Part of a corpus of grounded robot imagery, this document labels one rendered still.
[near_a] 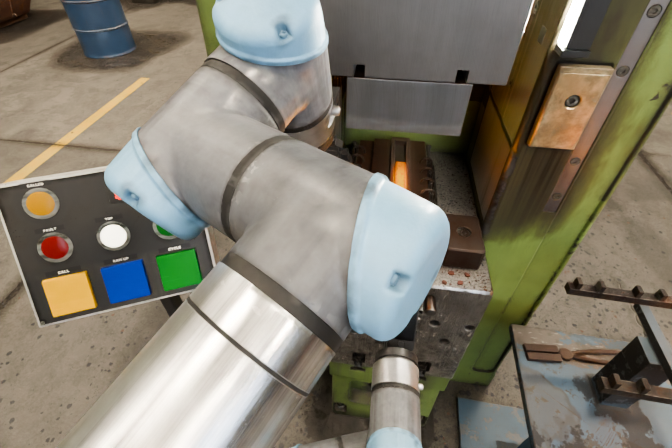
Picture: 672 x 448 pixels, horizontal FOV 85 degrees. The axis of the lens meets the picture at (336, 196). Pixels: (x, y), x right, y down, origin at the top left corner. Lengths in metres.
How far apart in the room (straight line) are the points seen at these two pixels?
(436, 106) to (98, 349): 1.83
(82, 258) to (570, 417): 1.10
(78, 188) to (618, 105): 1.03
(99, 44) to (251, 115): 4.99
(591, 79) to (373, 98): 0.40
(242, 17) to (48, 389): 1.95
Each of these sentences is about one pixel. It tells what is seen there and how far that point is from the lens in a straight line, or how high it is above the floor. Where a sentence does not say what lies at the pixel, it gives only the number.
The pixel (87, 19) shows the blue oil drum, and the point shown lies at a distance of 5.17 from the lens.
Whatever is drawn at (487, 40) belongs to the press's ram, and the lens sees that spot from 0.62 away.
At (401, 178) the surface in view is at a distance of 0.98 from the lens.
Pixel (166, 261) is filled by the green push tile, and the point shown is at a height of 1.03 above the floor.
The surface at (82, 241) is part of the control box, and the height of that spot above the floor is 1.09.
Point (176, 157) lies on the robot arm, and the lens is 0.24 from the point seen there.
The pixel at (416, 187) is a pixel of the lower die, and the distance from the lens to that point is 0.99.
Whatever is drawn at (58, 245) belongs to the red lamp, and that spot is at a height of 1.09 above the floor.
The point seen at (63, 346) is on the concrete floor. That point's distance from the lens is 2.19.
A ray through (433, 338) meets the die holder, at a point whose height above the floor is 0.69.
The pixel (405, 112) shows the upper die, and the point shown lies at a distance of 0.65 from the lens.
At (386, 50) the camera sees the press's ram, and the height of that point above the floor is 1.41.
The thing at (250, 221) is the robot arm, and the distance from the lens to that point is 0.20.
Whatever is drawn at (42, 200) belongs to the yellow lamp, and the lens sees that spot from 0.85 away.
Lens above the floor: 1.61
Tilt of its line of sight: 41 degrees down
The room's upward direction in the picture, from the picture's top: straight up
